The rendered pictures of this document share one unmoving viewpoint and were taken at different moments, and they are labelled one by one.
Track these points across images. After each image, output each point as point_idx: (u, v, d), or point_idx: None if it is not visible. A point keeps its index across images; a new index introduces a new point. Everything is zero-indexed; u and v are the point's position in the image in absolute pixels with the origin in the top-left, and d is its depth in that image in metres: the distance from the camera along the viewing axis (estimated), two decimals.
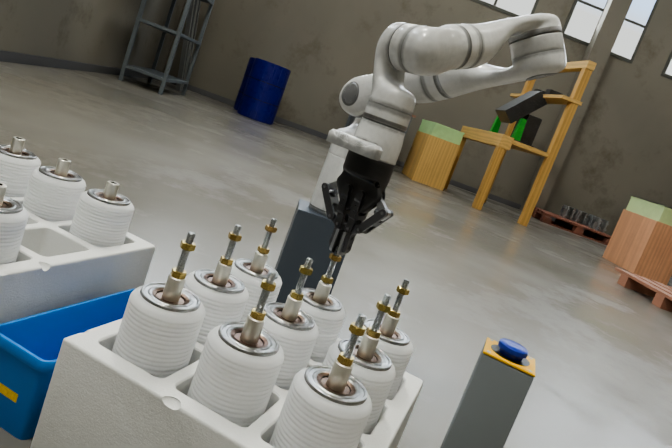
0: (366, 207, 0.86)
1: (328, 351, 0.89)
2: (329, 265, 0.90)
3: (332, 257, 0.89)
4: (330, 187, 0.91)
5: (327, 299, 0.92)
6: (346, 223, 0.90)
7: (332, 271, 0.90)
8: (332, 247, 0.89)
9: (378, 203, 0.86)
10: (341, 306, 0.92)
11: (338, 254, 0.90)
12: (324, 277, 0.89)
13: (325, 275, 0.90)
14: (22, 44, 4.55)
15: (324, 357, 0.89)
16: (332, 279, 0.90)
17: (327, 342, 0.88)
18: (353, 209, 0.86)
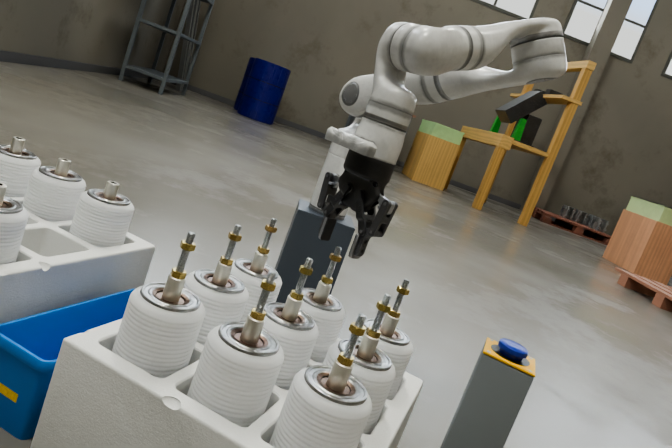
0: (364, 206, 0.86)
1: (328, 351, 0.89)
2: (329, 265, 0.90)
3: (331, 257, 0.89)
4: (332, 178, 0.91)
5: (327, 299, 0.92)
6: (335, 212, 0.91)
7: (332, 272, 0.90)
8: (321, 235, 0.91)
9: (379, 199, 0.85)
10: (341, 306, 0.92)
11: (338, 255, 0.90)
12: (323, 277, 0.89)
13: (325, 275, 0.90)
14: (22, 44, 4.55)
15: (324, 357, 0.89)
16: (332, 279, 0.90)
17: (327, 342, 0.88)
18: (358, 210, 0.86)
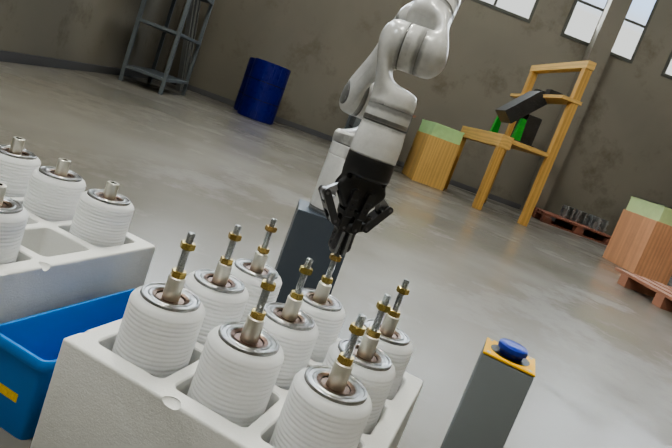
0: (338, 195, 0.88)
1: (328, 351, 0.89)
2: (329, 265, 0.90)
3: (331, 257, 0.89)
4: (382, 206, 0.91)
5: (327, 299, 0.92)
6: (351, 226, 0.89)
7: (332, 272, 0.90)
8: None
9: (334, 186, 0.87)
10: (341, 306, 0.92)
11: (338, 255, 0.90)
12: (323, 277, 0.89)
13: (325, 275, 0.90)
14: (22, 44, 4.55)
15: (324, 357, 0.89)
16: (332, 279, 0.90)
17: (327, 342, 0.88)
18: None
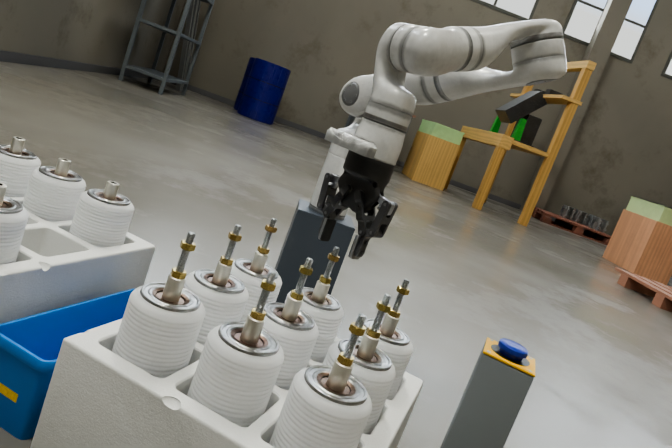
0: (364, 207, 0.86)
1: (325, 351, 0.89)
2: (330, 267, 0.89)
3: (338, 259, 0.89)
4: (332, 179, 0.91)
5: (326, 299, 0.92)
6: (335, 213, 0.91)
7: (329, 270, 0.90)
8: (320, 236, 0.91)
9: (379, 200, 0.85)
10: (340, 306, 0.91)
11: (330, 253, 0.90)
12: (331, 279, 0.90)
13: (327, 277, 0.90)
14: (22, 44, 4.55)
15: (320, 357, 0.89)
16: None
17: (323, 341, 0.88)
18: (358, 210, 0.86)
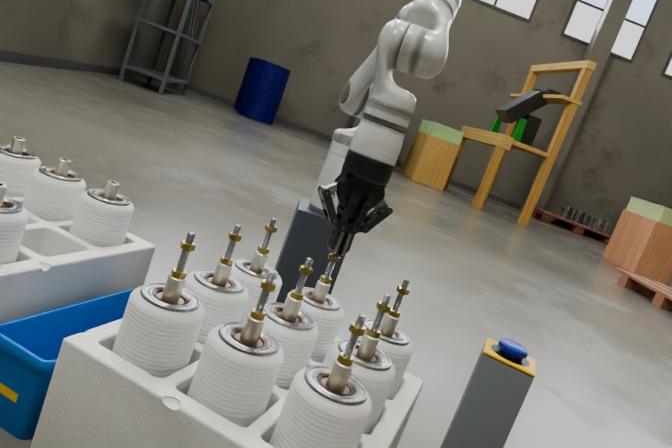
0: (337, 195, 0.88)
1: (325, 351, 0.89)
2: (331, 267, 0.90)
3: (339, 259, 0.90)
4: (381, 206, 0.91)
5: (326, 299, 0.92)
6: (350, 226, 0.89)
7: (330, 270, 0.90)
8: None
9: (334, 186, 0.87)
10: (340, 306, 0.92)
11: (331, 253, 0.90)
12: (331, 279, 0.90)
13: (328, 277, 0.90)
14: (22, 44, 4.55)
15: (320, 357, 0.89)
16: None
17: (323, 341, 0.88)
18: None
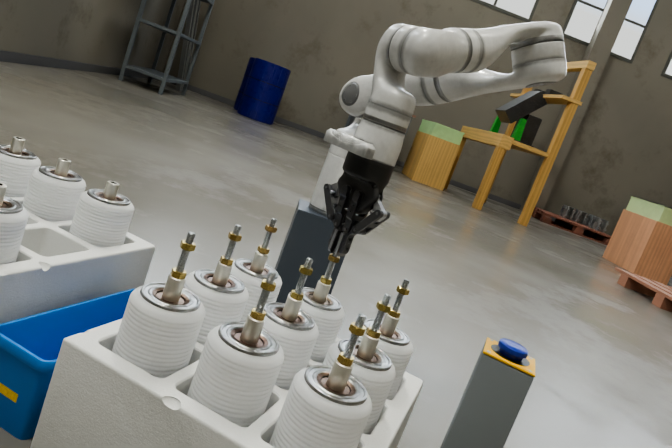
0: (363, 208, 0.86)
1: (324, 351, 0.89)
2: (332, 267, 0.90)
3: (333, 256, 0.91)
4: (332, 188, 0.91)
5: (327, 300, 0.92)
6: None
7: (326, 270, 0.90)
8: (330, 247, 0.89)
9: (375, 204, 0.85)
10: (341, 307, 0.91)
11: (335, 256, 0.89)
12: None
13: (328, 276, 0.91)
14: (22, 44, 4.55)
15: (320, 357, 0.88)
16: (321, 276, 0.90)
17: (322, 341, 0.88)
18: (350, 209, 0.87)
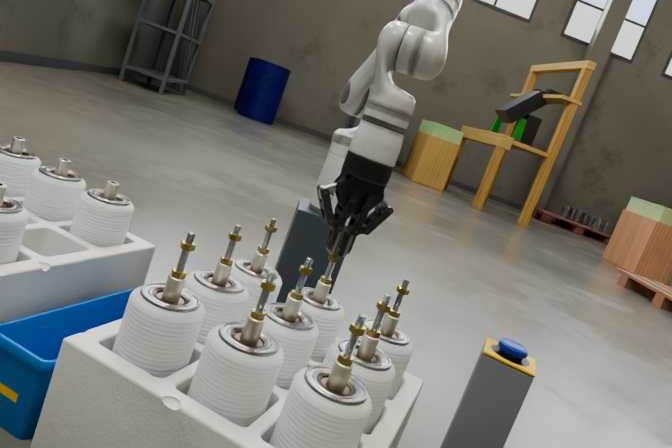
0: (337, 196, 0.88)
1: (324, 351, 0.89)
2: (332, 267, 0.90)
3: (333, 256, 0.91)
4: (382, 206, 0.91)
5: (327, 299, 0.92)
6: (352, 228, 0.89)
7: (326, 270, 0.90)
8: (339, 248, 0.91)
9: (333, 187, 0.87)
10: (341, 307, 0.91)
11: (335, 256, 0.89)
12: None
13: (328, 276, 0.91)
14: (22, 44, 4.55)
15: (320, 357, 0.89)
16: (321, 276, 0.90)
17: (322, 341, 0.88)
18: None
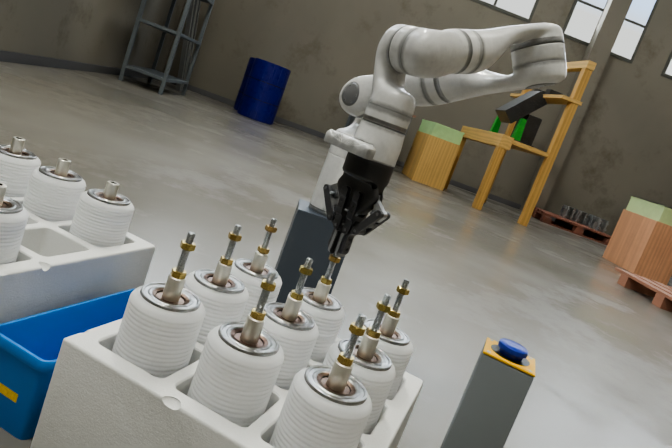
0: (363, 208, 0.86)
1: None
2: (328, 266, 0.90)
3: (330, 258, 0.89)
4: (332, 189, 0.91)
5: (322, 304, 0.89)
6: (345, 225, 0.90)
7: (330, 272, 0.90)
8: (330, 248, 0.89)
9: (375, 204, 0.85)
10: (312, 306, 0.87)
11: (338, 256, 0.90)
12: (322, 277, 0.90)
13: (324, 276, 0.90)
14: (22, 44, 4.55)
15: None
16: (331, 280, 0.90)
17: None
18: (350, 210, 0.86)
